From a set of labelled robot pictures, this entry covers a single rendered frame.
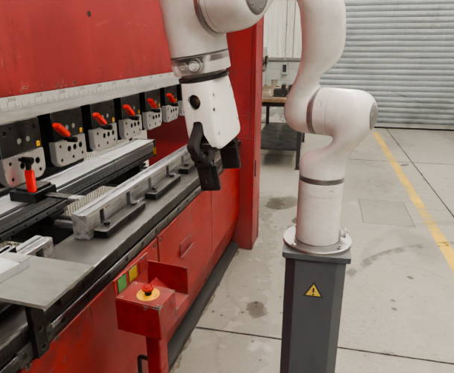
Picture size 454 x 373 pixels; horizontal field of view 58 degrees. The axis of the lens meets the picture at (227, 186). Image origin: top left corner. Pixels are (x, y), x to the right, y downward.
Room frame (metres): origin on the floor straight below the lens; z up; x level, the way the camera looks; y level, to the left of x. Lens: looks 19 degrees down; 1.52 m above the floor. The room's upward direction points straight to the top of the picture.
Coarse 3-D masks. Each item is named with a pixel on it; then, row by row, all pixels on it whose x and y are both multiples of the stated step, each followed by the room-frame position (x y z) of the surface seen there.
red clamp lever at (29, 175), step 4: (20, 160) 1.04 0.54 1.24; (24, 160) 1.03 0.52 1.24; (28, 160) 1.03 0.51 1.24; (32, 160) 1.04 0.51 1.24; (28, 164) 1.03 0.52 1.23; (28, 168) 1.03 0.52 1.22; (24, 172) 1.03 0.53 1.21; (28, 172) 1.03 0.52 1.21; (32, 172) 1.03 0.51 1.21; (28, 176) 1.03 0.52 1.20; (32, 176) 1.03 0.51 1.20; (28, 180) 1.03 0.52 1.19; (32, 180) 1.03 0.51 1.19; (28, 184) 1.03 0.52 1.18; (32, 184) 1.03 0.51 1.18; (28, 188) 1.03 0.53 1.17; (32, 188) 1.03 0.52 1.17; (36, 188) 1.04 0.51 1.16
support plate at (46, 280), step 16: (0, 256) 0.97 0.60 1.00; (16, 256) 0.97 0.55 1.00; (32, 272) 0.88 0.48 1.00; (48, 272) 0.88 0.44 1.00; (64, 272) 0.88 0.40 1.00; (80, 272) 0.88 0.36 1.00; (0, 288) 0.82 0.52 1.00; (16, 288) 0.82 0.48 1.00; (32, 288) 0.82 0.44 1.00; (48, 288) 0.82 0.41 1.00; (64, 288) 0.82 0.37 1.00; (32, 304) 0.76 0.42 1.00; (48, 304) 0.76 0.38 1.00
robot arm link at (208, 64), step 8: (192, 56) 0.59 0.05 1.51; (200, 56) 0.58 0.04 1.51; (208, 56) 0.59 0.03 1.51; (216, 56) 0.59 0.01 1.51; (224, 56) 0.60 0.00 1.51; (176, 64) 0.60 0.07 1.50; (184, 64) 0.59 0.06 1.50; (192, 64) 0.58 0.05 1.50; (200, 64) 0.58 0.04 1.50; (208, 64) 0.58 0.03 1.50; (216, 64) 0.59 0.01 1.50; (224, 64) 0.60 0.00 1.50; (176, 72) 0.60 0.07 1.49; (184, 72) 0.60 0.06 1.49; (192, 72) 0.59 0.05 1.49; (200, 72) 0.59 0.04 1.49; (208, 72) 0.58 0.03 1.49; (216, 72) 0.60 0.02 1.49
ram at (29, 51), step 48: (0, 0) 1.08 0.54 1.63; (48, 0) 1.25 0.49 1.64; (96, 0) 1.48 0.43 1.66; (144, 0) 1.81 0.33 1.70; (0, 48) 1.05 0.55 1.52; (48, 48) 1.22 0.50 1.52; (96, 48) 1.45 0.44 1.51; (144, 48) 1.79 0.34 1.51; (0, 96) 1.03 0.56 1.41; (96, 96) 1.42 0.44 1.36
